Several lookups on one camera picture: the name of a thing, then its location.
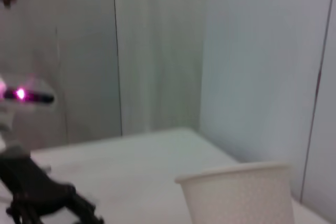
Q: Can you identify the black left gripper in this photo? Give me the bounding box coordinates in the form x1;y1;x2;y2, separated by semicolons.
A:
0;155;105;224

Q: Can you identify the translucent plastic cup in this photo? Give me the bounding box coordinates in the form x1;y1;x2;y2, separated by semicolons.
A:
174;162;295;224

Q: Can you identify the white robot head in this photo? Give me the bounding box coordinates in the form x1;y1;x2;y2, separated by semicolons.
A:
0;74;55;133

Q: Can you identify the black head camera bar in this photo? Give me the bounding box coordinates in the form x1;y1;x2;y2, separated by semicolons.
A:
2;89;55;105

